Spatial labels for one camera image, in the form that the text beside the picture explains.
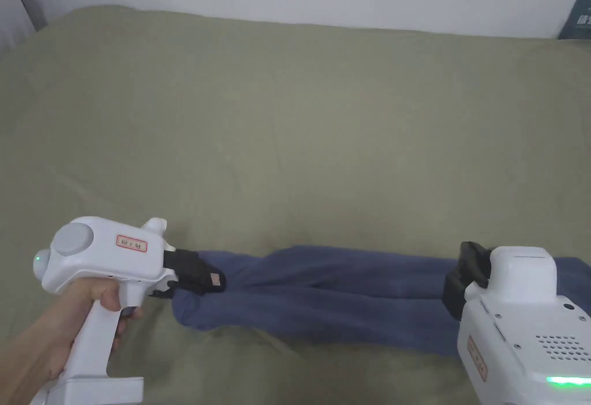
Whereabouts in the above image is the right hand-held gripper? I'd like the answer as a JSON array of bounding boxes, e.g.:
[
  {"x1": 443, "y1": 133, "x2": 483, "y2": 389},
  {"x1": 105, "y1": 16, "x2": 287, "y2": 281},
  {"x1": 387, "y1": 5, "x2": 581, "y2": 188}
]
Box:
[{"x1": 440, "y1": 241, "x2": 591, "y2": 405}]

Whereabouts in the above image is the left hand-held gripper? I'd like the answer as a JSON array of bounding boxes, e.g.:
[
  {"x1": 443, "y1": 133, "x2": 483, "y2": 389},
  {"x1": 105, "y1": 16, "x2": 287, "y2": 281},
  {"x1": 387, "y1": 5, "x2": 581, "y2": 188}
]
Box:
[{"x1": 32, "y1": 216, "x2": 228, "y2": 405}]

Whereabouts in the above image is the dark blue garment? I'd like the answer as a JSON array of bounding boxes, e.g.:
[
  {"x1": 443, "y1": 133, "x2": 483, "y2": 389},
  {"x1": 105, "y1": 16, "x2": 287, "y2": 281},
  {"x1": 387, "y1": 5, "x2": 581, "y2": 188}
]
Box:
[{"x1": 171, "y1": 244, "x2": 591, "y2": 359}]

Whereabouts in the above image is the person's left hand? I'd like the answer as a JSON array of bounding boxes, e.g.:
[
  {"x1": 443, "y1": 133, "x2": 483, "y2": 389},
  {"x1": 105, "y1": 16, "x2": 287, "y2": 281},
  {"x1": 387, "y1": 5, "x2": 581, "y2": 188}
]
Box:
[{"x1": 27, "y1": 279, "x2": 146, "y2": 380}]

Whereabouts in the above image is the bed with olive green sheet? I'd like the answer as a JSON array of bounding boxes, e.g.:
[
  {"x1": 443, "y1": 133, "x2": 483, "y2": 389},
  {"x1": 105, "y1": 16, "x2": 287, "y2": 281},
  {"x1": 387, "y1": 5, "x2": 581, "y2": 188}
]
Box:
[{"x1": 0, "y1": 4, "x2": 591, "y2": 405}]

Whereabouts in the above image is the dark teal box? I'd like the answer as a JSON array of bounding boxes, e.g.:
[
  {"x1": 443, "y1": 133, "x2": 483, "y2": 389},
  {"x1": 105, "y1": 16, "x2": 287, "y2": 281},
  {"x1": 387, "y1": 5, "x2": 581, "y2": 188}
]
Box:
[{"x1": 557, "y1": 0, "x2": 591, "y2": 41}]

